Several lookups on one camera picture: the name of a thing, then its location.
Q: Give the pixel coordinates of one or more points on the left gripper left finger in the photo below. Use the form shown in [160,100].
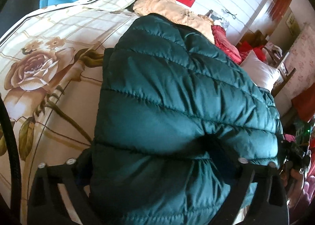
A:
[59,193]

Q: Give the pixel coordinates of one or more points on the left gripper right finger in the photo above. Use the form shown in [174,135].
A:
[269,203]

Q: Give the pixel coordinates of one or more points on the dark green puffer jacket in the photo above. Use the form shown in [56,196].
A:
[173,110]

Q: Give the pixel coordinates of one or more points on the person's right hand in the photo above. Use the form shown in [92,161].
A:
[298,183]

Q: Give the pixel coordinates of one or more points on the white square pillow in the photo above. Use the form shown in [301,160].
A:
[261,74]

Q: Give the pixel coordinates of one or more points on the red heart cushion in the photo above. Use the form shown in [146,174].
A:
[223,44]

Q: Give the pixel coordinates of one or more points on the floral cream bed quilt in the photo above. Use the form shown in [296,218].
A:
[51,75]

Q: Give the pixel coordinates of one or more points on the peach frilled pillow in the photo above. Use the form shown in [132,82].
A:
[176,14]

